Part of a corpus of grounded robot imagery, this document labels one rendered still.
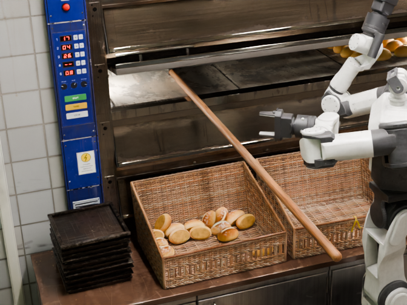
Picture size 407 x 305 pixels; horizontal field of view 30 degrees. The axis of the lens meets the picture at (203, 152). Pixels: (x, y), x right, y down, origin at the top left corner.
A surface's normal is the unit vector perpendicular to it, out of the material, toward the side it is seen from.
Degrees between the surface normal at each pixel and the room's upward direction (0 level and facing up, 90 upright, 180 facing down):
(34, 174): 90
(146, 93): 0
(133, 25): 70
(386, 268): 90
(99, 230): 0
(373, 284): 86
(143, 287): 0
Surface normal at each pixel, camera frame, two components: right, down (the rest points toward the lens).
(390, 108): -0.03, -0.90
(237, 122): 0.29, 0.07
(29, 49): 0.32, 0.40
